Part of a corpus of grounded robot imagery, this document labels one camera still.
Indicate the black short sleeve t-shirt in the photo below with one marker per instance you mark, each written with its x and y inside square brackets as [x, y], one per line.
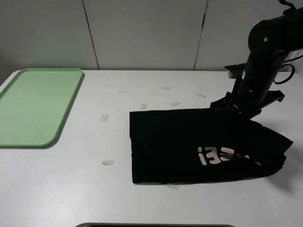
[197, 146]

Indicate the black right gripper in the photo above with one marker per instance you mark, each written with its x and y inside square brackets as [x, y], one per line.
[228, 106]

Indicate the clear tape piece bottom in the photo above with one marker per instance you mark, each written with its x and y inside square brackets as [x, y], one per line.
[172, 186]

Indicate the clear tape piece centre left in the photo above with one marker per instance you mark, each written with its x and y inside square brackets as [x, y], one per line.
[143, 107]

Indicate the light green plastic tray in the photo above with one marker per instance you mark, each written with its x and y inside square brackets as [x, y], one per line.
[34, 106]

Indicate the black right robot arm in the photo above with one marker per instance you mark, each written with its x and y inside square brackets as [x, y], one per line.
[270, 42]

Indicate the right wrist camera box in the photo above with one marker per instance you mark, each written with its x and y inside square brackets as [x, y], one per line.
[235, 71]

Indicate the clear tape piece far left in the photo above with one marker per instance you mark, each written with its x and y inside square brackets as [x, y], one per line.
[104, 118]

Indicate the clear tape piece lower left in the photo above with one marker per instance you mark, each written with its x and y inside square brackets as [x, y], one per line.
[108, 162]

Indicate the clear tape piece centre right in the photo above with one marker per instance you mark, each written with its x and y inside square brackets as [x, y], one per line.
[175, 104]

